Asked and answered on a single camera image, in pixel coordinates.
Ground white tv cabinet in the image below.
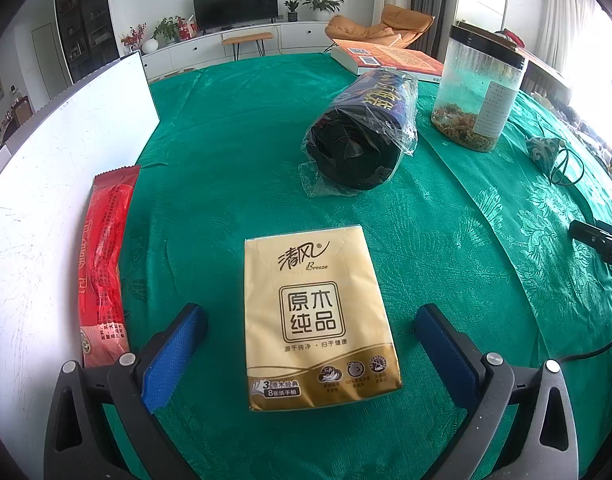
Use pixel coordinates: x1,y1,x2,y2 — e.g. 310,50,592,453
140,20,337,81

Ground dark glass bookcase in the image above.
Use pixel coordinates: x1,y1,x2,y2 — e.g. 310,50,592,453
53,0,120,86

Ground green tablecloth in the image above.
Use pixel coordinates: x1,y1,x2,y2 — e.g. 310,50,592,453
83,52,612,480

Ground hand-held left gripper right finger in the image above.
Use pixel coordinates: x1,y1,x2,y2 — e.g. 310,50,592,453
414,304,579,480

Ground black television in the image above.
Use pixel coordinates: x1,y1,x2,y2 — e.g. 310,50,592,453
192,0,279,28

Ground blue wave-patterned pouch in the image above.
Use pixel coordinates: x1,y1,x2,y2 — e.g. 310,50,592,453
526,135,584,187

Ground black cable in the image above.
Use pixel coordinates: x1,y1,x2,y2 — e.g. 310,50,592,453
561,330,612,361

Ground yellow tissue pack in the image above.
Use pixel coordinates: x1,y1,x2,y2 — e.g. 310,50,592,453
244,225,403,412

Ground large potted plant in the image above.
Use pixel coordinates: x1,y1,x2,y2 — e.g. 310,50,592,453
302,0,345,22

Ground clear plastic jar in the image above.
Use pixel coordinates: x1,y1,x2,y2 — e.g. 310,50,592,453
431,22,529,153

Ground wooden chair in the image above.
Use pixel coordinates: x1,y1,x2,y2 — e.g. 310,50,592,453
501,30,572,96

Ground white board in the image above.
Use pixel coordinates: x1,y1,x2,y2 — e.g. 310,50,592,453
0,49,161,431

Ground red flowers in white vase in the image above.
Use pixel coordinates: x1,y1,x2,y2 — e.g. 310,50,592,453
120,24,159,55

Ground black trash bag roll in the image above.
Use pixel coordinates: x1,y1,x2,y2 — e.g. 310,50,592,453
300,67,419,198

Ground bushy potted plant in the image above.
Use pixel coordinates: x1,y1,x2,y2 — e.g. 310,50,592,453
153,16,184,43

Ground orange lounge chair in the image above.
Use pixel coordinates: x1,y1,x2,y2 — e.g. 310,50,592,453
325,4,435,51

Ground wooden bench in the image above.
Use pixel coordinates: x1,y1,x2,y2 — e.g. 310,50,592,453
222,32,275,61

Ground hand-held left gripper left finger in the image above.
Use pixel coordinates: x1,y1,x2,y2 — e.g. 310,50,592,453
44,303,209,480

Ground red snack packet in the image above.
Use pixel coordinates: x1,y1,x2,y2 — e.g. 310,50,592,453
78,165,141,368

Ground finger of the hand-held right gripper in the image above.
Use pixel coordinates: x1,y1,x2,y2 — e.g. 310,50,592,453
568,220,609,251

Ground orange book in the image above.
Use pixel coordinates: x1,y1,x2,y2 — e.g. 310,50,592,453
331,38,445,82

